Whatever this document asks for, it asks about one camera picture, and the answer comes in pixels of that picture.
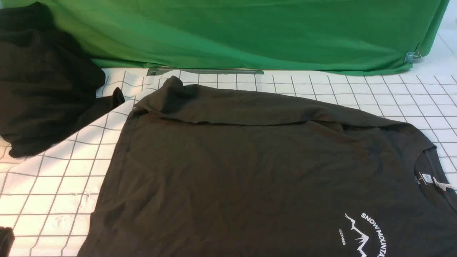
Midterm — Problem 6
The gray long sleeve shirt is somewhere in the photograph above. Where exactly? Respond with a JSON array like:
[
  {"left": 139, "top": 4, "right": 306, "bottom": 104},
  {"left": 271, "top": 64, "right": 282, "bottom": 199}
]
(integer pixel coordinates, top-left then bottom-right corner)
[{"left": 78, "top": 76, "right": 456, "bottom": 257}]

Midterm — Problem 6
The gray metal strip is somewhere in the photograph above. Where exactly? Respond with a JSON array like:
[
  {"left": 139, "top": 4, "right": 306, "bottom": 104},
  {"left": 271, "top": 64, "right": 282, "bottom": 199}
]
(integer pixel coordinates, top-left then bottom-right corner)
[{"left": 147, "top": 67, "right": 265, "bottom": 75}]

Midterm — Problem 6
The green backdrop cloth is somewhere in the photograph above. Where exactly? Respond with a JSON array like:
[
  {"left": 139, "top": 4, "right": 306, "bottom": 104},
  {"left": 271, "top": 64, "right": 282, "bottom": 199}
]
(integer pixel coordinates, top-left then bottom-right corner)
[{"left": 0, "top": 0, "right": 451, "bottom": 76}]

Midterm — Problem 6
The pile of black clothes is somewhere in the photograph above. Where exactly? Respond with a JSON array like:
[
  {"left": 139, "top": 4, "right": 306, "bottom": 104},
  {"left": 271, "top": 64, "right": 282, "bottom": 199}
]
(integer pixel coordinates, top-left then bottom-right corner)
[{"left": 0, "top": 2, "right": 125, "bottom": 158}]

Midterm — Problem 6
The white grid table cloth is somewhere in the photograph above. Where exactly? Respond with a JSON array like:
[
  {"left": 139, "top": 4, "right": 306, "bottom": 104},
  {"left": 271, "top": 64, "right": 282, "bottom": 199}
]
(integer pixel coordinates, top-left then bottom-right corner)
[{"left": 0, "top": 68, "right": 457, "bottom": 257}]

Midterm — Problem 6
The silver binder clip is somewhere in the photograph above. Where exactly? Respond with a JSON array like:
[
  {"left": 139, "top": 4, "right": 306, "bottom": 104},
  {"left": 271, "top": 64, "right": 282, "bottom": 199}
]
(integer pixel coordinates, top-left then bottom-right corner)
[{"left": 404, "top": 51, "right": 422, "bottom": 64}]

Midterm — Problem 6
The black object at edge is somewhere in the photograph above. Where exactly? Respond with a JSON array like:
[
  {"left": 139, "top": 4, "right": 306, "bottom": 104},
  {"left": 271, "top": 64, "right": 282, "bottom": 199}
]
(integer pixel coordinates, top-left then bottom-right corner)
[{"left": 0, "top": 227, "right": 15, "bottom": 257}]

